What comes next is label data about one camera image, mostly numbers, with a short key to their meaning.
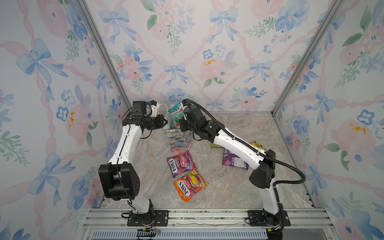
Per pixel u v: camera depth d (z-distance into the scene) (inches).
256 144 38.6
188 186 32.1
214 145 22.4
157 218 28.7
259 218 28.8
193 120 22.7
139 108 25.4
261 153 19.5
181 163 35.4
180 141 34.6
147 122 27.1
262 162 19.1
